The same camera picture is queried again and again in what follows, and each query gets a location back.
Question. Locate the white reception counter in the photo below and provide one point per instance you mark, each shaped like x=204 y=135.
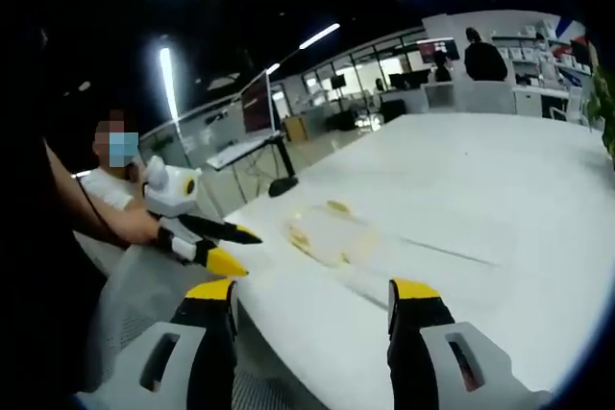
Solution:
x=471 y=97

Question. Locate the clear plastic bag with food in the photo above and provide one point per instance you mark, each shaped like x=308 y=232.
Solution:
x=331 y=234

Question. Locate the computer monitor on stand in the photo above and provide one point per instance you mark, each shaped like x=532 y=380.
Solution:
x=257 y=103

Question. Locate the white tilted stand desk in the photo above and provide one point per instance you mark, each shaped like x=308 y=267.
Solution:
x=240 y=151

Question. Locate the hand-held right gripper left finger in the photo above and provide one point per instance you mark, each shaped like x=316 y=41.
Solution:
x=211 y=333

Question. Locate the white wall shelf with boxes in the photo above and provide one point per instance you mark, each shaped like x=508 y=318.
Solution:
x=543 y=52

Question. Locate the cardboard box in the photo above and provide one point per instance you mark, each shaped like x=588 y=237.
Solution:
x=295 y=128

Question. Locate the black desk monitors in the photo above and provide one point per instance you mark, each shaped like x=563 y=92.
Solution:
x=408 y=80

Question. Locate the green potted plant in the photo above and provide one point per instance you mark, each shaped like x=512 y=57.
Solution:
x=600 y=98

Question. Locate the red wall screen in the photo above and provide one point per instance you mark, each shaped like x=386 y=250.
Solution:
x=435 y=51

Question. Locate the person with blue mask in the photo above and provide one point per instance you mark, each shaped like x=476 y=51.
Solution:
x=38 y=261

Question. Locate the black stand base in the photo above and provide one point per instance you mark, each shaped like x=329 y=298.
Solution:
x=283 y=185

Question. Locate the long ceiling light strip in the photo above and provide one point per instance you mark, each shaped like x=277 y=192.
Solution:
x=168 y=83
x=319 y=36

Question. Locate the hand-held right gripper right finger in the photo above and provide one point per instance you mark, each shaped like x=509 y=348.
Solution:
x=413 y=333

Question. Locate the white mesh chair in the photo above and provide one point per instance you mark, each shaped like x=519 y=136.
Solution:
x=144 y=295

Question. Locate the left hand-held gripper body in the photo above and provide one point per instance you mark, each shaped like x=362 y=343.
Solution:
x=168 y=194

